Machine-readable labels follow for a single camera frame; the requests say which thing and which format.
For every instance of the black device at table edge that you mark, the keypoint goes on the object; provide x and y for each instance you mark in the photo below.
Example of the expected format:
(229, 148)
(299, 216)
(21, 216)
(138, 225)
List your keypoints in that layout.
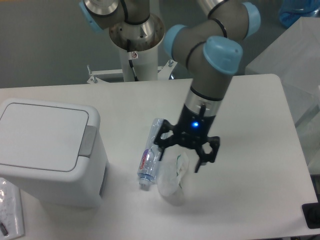
(311, 212)

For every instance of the white side table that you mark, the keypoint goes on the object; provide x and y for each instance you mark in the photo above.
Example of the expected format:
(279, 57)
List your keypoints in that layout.
(294, 56)

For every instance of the clear plastic tray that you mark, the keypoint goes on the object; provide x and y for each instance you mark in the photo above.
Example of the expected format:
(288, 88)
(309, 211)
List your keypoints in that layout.
(11, 212)

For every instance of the white metal base frame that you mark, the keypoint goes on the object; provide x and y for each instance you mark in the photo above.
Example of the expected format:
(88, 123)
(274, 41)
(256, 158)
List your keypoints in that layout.
(116, 75)

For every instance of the clear plastic water bottle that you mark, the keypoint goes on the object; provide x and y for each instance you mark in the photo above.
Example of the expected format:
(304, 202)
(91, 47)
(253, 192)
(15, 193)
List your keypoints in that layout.
(150, 161)

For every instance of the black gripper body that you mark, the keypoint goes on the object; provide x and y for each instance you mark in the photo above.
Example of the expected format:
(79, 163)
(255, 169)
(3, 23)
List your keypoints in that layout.
(191, 130)

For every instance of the white plastic trash can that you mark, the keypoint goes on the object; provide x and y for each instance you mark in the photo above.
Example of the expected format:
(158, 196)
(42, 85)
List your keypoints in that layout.
(53, 151)

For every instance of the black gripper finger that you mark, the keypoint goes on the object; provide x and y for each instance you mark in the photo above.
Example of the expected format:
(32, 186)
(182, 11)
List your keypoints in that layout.
(210, 157)
(165, 142)

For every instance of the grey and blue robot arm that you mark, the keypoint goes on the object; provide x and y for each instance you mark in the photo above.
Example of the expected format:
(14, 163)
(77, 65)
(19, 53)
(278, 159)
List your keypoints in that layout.
(210, 51)

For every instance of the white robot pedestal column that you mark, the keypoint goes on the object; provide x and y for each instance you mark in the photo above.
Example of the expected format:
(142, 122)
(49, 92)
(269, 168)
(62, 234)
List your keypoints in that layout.
(139, 66)

